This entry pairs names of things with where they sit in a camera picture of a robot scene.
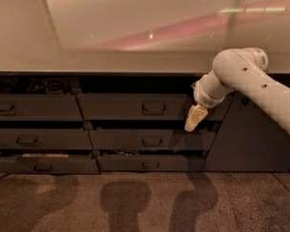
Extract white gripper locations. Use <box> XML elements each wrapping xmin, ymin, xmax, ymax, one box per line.
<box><xmin>185</xmin><ymin>71</ymin><xmax>234</xmax><ymax>132</ymax></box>

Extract grey drawer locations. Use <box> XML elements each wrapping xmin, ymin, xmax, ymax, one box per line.
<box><xmin>98</xmin><ymin>155</ymin><xmax>205</xmax><ymax>172</ymax></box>
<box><xmin>0</xmin><ymin>155</ymin><xmax>100</xmax><ymax>174</ymax></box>
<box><xmin>89</xmin><ymin>129</ymin><xmax>216</xmax><ymax>151</ymax></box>
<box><xmin>0</xmin><ymin>129</ymin><xmax>92</xmax><ymax>150</ymax></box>
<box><xmin>75</xmin><ymin>93</ymin><xmax>233</xmax><ymax>122</ymax></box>
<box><xmin>0</xmin><ymin>94</ymin><xmax>82</xmax><ymax>122</ymax></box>

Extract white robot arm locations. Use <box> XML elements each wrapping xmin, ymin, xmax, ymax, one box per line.
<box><xmin>185</xmin><ymin>47</ymin><xmax>290</xmax><ymax>134</ymax></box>

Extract white item in drawer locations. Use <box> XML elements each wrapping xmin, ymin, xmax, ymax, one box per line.
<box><xmin>21</xmin><ymin>154</ymin><xmax>69</xmax><ymax>159</ymax></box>

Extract dark items in drawer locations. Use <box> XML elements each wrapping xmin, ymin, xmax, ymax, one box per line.
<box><xmin>0</xmin><ymin>76</ymin><xmax>70</xmax><ymax>94</ymax></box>

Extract grey cabinet door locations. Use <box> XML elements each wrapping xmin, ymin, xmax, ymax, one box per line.
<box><xmin>202</xmin><ymin>93</ymin><xmax>290</xmax><ymax>172</ymax></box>

